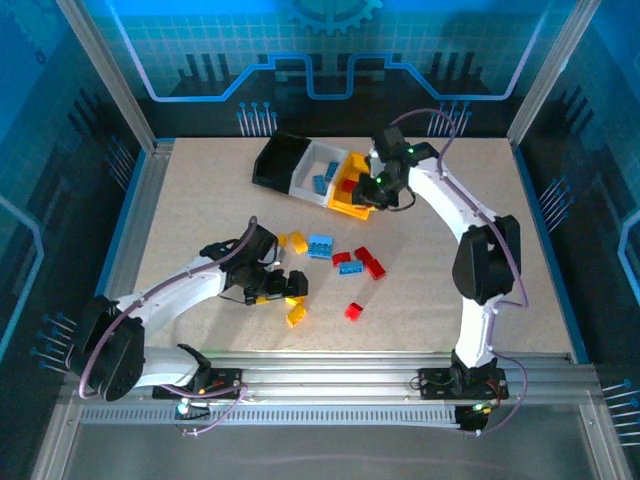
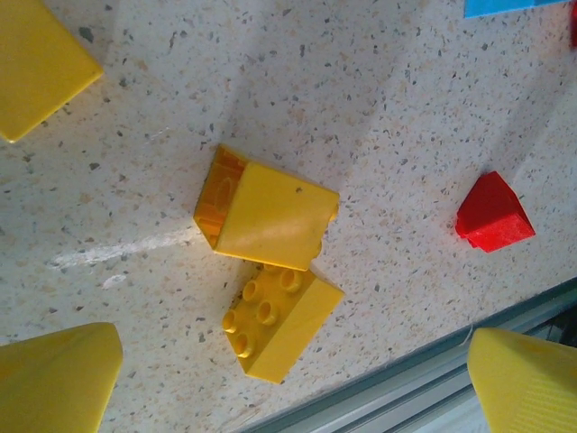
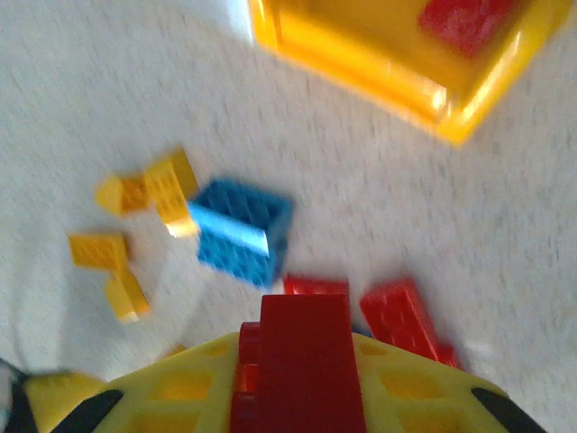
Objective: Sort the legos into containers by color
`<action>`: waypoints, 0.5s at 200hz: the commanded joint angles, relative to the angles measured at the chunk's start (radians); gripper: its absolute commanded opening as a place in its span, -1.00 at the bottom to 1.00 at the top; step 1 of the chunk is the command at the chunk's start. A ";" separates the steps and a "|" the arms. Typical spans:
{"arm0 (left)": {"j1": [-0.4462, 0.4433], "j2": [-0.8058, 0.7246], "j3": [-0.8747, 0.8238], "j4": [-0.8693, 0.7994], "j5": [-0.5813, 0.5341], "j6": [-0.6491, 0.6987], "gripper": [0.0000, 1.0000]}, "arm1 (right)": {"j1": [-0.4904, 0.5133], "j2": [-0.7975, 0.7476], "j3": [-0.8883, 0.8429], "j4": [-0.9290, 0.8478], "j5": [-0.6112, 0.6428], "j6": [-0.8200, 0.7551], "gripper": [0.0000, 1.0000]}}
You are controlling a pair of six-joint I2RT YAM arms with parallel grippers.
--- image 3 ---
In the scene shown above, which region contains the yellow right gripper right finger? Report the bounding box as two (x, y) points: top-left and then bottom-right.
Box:
(351, 336), (549, 433)

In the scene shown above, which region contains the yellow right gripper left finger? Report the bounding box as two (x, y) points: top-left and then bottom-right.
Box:
(49, 332), (243, 433)

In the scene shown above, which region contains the red long lego brick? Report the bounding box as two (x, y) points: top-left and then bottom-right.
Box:
(359, 278), (461, 369)

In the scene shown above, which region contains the yellow sloped lego brick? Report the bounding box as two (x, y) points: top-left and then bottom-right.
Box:
(103, 265), (151, 324)
(94, 173), (152, 216)

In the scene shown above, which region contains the blue lego brick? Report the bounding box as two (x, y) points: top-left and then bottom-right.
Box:
(197, 229), (289, 290)
(187, 178), (294, 258)

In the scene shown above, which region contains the yellow long lego brick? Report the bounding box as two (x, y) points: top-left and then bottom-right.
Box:
(68, 233), (132, 270)

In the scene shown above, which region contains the yellow curved lego brick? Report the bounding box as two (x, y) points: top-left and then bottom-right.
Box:
(143, 148), (202, 238)

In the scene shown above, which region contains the yellow plastic bin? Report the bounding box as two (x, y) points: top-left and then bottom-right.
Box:
(250, 0), (576, 146)

